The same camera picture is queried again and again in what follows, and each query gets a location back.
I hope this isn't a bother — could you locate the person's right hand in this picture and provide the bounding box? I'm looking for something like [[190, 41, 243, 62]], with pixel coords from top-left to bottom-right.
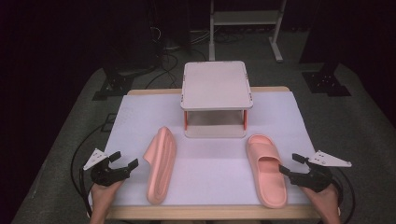
[[300, 186, 341, 218]]

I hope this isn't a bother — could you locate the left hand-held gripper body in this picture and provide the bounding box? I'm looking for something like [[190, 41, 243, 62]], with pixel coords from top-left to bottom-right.
[[82, 147, 131, 187]]

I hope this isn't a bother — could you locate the pink rubber slipper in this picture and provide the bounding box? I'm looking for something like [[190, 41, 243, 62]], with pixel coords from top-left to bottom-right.
[[246, 133, 288, 209], [142, 125, 177, 205]]

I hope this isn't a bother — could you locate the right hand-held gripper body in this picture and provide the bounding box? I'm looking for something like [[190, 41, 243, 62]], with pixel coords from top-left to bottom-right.
[[289, 149, 353, 193]]

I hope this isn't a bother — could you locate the black stand base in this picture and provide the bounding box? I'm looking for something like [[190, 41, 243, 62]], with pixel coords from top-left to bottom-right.
[[92, 66, 157, 101], [301, 62, 352, 97]]

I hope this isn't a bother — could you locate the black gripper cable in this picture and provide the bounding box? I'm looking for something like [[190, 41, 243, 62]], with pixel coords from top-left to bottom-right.
[[70, 122, 108, 218], [330, 167, 356, 224]]

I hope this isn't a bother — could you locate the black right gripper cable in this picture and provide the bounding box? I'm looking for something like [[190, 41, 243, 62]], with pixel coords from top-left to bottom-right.
[[330, 167, 356, 224]]

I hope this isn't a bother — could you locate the bundle of floor cables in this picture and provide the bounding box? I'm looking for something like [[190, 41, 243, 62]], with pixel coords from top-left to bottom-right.
[[146, 24, 208, 90]]

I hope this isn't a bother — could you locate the white metal desk frame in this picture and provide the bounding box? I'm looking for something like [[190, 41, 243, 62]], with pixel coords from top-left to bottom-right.
[[208, 0, 288, 63]]

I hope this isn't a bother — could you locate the white two-tier shoe rack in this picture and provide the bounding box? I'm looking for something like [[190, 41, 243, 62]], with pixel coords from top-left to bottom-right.
[[180, 60, 254, 139]]

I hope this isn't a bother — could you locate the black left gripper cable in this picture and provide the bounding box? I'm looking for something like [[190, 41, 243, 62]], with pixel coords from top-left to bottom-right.
[[70, 122, 108, 218]]

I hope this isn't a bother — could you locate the person's left hand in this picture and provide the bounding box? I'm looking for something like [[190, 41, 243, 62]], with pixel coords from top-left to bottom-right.
[[89, 180, 124, 216]]

